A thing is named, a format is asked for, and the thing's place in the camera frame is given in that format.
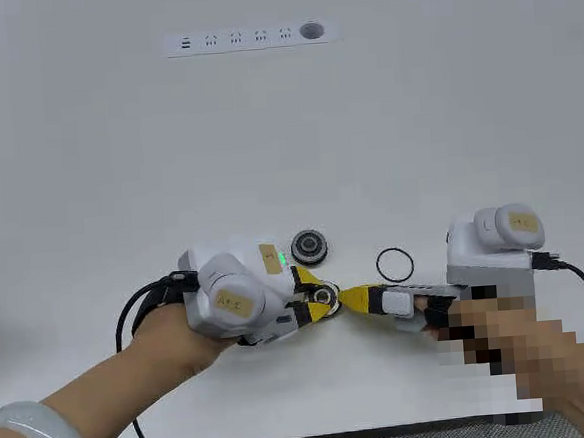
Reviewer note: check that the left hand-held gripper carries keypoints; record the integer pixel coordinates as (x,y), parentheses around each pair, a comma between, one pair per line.
(236,283)

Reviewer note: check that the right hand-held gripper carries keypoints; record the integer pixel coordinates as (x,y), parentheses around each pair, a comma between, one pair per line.
(490,260)

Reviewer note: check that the bare metal wheel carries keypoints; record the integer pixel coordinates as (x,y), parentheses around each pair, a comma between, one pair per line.
(324,294)

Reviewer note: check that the person's right hand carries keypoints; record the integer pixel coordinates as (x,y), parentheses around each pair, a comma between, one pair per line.
(431,314)

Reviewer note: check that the person's left hand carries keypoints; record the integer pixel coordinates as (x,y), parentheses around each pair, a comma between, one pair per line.
(180,337)

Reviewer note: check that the white table top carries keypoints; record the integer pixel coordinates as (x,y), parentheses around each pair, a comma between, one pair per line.
(287,144)

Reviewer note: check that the white power strip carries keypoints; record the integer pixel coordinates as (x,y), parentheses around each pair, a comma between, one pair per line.
(254,37)

